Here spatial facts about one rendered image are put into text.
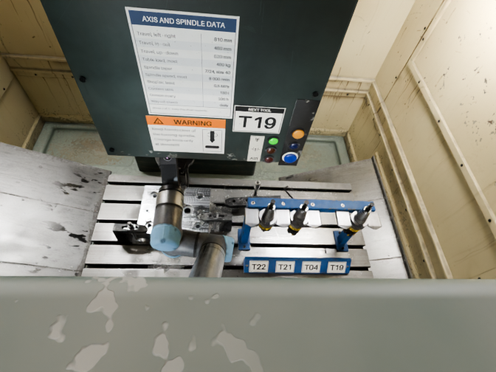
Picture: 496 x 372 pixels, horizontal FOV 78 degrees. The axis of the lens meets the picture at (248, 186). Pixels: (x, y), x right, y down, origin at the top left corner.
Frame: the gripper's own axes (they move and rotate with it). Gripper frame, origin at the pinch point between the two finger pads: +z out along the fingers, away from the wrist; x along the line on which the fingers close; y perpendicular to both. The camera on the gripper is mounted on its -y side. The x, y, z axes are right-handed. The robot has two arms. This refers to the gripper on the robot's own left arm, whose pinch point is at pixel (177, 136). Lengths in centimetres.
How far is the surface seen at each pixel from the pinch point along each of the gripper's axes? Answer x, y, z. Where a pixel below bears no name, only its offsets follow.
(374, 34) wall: 89, 10, 81
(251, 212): 24.9, 21.0, -15.2
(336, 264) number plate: 63, 48, -25
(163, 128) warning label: 1.8, -26.4, -20.7
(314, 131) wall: 77, 81, 78
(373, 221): 69, 21, -17
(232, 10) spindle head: 14, -51, -20
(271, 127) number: 23.7, -28.5, -20.7
